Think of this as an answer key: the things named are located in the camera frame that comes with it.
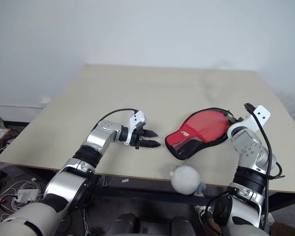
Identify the white wall cable trunking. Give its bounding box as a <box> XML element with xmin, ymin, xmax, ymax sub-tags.
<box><xmin>0</xmin><ymin>97</ymin><xmax>51</xmax><ymax>110</ymax></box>

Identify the black table frame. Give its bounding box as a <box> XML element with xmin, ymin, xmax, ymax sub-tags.
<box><xmin>0</xmin><ymin>162</ymin><xmax>295</xmax><ymax>213</ymax></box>

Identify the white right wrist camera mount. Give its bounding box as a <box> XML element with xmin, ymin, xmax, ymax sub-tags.
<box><xmin>236</xmin><ymin>105</ymin><xmax>271</xmax><ymax>131</ymax></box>

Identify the white plush ball charm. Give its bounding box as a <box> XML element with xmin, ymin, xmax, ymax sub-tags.
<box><xmin>169</xmin><ymin>165</ymin><xmax>207</xmax><ymax>197</ymax></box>

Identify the black red mesh bag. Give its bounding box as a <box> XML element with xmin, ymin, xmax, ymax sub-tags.
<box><xmin>164</xmin><ymin>107</ymin><xmax>233</xmax><ymax>161</ymax></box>

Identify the white floor cable bundle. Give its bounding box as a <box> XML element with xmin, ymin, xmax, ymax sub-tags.
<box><xmin>0</xmin><ymin>145</ymin><xmax>44</xmax><ymax>223</ymax></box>

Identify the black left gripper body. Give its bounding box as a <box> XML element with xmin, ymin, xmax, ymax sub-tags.
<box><xmin>130</xmin><ymin>121</ymin><xmax>148</xmax><ymax>150</ymax></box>

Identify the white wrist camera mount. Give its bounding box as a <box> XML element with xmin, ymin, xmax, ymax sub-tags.
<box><xmin>236</xmin><ymin>105</ymin><xmax>271</xmax><ymax>131</ymax></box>
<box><xmin>123</xmin><ymin>110</ymin><xmax>148</xmax><ymax>147</ymax></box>

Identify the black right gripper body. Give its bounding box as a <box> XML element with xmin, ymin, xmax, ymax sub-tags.
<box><xmin>227</xmin><ymin>113</ymin><xmax>243</xmax><ymax>124</ymax></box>

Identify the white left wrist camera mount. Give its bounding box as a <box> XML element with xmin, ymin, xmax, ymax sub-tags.
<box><xmin>123</xmin><ymin>110</ymin><xmax>148</xmax><ymax>147</ymax></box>

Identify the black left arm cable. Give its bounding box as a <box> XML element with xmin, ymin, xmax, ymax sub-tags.
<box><xmin>94</xmin><ymin>108</ymin><xmax>140</xmax><ymax>131</ymax></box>

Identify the white power adapter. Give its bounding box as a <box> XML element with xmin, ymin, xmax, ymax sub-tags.
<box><xmin>16</xmin><ymin>188</ymin><xmax>40</xmax><ymax>203</ymax></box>

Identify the dark rounded grey shape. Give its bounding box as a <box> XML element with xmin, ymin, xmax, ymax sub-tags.
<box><xmin>170</xmin><ymin>218</ymin><xmax>195</xmax><ymax>236</ymax></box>
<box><xmin>111</xmin><ymin>213</ymin><xmax>141</xmax><ymax>236</ymax></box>

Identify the brown box corner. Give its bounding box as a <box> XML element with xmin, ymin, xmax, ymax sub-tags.
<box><xmin>272</xmin><ymin>220</ymin><xmax>295</xmax><ymax>236</ymax></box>

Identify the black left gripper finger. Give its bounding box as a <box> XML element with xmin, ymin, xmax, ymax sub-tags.
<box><xmin>144</xmin><ymin>129</ymin><xmax>159</xmax><ymax>139</ymax></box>
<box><xmin>140</xmin><ymin>139</ymin><xmax>162</xmax><ymax>149</ymax></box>

